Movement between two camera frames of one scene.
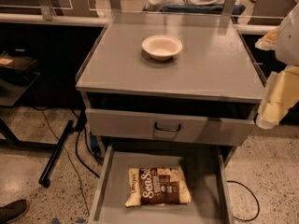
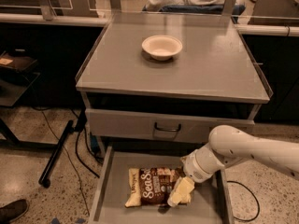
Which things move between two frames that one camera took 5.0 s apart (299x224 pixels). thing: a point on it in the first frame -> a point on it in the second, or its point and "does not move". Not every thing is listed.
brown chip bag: (157, 186) does not move
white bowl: (162, 47) does not move
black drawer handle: (167, 129) does not move
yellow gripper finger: (281, 93) -> (198, 165)
